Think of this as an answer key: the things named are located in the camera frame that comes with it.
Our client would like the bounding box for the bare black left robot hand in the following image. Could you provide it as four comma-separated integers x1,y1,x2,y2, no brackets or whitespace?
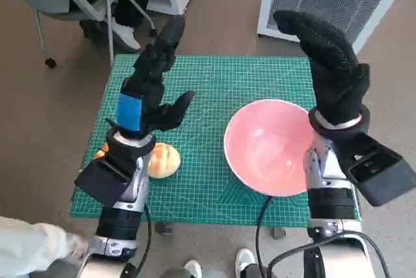
109,14,196,138

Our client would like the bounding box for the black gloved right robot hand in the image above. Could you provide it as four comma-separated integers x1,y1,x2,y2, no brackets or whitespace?
274,9,371,126

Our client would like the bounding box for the golden toy bread roll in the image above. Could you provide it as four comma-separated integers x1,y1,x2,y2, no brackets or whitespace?
94,143,110,162

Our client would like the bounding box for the pink bowl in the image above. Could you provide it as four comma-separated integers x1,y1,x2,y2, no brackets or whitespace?
223,99,318,198

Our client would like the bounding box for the pale round toy bread roll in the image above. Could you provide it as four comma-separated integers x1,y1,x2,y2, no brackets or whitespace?
148,143,181,180

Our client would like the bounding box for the large white grilled unit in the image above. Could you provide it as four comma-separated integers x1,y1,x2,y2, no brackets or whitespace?
256,0,416,53

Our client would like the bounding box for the green cutting mat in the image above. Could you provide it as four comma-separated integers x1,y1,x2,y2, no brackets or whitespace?
70,54,362,227

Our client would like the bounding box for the person in light clothes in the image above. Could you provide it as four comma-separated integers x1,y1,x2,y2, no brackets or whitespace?
0,215,91,278

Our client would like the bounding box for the person's foot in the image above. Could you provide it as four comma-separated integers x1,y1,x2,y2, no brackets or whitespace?
235,247,258,278
184,259,203,278

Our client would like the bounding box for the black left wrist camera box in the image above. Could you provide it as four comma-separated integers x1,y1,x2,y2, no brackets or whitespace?
73,157,130,208

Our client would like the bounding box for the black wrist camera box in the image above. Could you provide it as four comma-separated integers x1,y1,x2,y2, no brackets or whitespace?
334,133,416,208
73,157,130,208

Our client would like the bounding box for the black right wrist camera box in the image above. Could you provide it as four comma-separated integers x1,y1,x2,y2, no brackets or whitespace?
334,133,416,208

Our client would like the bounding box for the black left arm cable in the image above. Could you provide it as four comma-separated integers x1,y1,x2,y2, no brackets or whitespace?
138,204,154,271

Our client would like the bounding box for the long black right arm cable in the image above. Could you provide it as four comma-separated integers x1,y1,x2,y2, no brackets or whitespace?
254,196,274,278

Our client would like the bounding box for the black looped right arm cable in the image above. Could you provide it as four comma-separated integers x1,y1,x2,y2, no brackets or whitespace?
268,229,391,278

